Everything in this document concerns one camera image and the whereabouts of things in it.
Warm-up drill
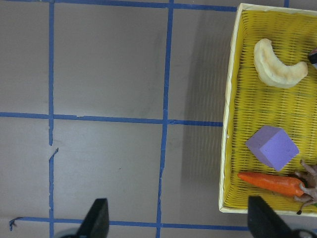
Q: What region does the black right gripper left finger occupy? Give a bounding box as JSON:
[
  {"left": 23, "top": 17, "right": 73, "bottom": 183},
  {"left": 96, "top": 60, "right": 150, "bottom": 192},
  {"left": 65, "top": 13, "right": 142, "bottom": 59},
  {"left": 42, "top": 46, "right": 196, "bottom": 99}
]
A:
[{"left": 75, "top": 198, "right": 109, "bottom": 238}]

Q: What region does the yellow plastic tray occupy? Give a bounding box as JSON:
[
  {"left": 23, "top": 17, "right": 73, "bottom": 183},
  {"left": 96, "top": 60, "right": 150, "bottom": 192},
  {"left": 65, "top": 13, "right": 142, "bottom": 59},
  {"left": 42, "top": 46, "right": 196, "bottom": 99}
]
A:
[{"left": 218, "top": 3, "right": 317, "bottom": 215}]

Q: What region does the small silver black can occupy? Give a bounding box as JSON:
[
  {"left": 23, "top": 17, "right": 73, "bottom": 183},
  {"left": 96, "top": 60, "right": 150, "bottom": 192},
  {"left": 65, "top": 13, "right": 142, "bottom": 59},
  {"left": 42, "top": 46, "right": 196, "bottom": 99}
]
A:
[{"left": 308, "top": 48, "right": 317, "bottom": 69}]

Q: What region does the purple foam block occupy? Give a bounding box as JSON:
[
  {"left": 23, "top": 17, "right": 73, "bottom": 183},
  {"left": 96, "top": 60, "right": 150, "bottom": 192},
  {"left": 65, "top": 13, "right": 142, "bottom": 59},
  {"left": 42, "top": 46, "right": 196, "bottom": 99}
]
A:
[{"left": 245, "top": 125, "right": 299, "bottom": 171}]

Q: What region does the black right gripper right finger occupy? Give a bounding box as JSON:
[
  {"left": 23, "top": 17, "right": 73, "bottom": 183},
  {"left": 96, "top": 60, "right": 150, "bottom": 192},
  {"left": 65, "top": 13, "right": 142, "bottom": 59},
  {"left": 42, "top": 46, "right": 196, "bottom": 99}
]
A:
[{"left": 248, "top": 196, "right": 292, "bottom": 238}]

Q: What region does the pale croissant toy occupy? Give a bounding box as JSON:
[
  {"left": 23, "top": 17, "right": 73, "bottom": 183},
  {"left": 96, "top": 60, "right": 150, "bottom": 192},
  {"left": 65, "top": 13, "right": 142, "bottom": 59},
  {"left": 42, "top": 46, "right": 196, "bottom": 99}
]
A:
[{"left": 254, "top": 38, "right": 308, "bottom": 89}]

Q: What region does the orange toy carrot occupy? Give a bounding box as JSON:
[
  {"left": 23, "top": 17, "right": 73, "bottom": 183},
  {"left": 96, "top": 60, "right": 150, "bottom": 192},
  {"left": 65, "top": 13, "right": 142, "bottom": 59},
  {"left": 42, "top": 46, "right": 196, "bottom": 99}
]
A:
[{"left": 237, "top": 172, "right": 304, "bottom": 197}]

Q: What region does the brown toy animal figure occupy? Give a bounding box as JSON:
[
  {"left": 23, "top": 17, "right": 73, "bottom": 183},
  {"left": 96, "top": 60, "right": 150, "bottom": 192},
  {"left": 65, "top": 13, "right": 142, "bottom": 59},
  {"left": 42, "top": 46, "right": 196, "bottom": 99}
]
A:
[{"left": 293, "top": 160, "right": 317, "bottom": 215}]

